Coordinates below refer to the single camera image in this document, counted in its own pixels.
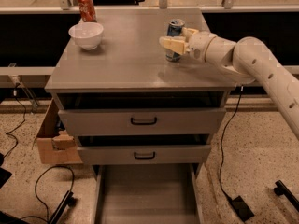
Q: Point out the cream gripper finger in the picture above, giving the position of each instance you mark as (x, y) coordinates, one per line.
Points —
(188, 32)
(177, 44)

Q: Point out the grey middle drawer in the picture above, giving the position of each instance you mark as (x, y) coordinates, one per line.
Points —
(144, 149)

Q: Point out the brown cardboard box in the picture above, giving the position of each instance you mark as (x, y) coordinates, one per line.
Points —
(55, 146)

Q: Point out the grey open bottom drawer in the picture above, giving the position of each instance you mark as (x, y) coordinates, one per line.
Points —
(147, 194)

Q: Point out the blue silver redbull can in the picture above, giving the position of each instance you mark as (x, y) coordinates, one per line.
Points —
(174, 29)

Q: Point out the white ceramic bowl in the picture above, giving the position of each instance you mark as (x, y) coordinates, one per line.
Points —
(87, 35)

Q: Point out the grey top drawer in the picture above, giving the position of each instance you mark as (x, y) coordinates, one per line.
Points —
(142, 113)

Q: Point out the metal rail bracket left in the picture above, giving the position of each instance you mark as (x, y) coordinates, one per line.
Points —
(17, 82)

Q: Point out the black stand leg right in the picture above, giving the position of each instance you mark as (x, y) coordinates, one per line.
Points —
(280, 189)

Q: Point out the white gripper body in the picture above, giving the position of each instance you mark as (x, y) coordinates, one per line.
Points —
(201, 45)

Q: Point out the black stand leg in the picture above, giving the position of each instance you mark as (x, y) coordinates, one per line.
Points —
(67, 201)
(280, 189)

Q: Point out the black stand leg left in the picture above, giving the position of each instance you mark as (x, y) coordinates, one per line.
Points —
(67, 201)

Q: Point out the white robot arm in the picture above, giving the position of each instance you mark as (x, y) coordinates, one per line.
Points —
(244, 61)

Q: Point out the red cola can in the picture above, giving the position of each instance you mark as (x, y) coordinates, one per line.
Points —
(87, 11)

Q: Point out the grey drawer cabinet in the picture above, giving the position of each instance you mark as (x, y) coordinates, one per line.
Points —
(130, 59)

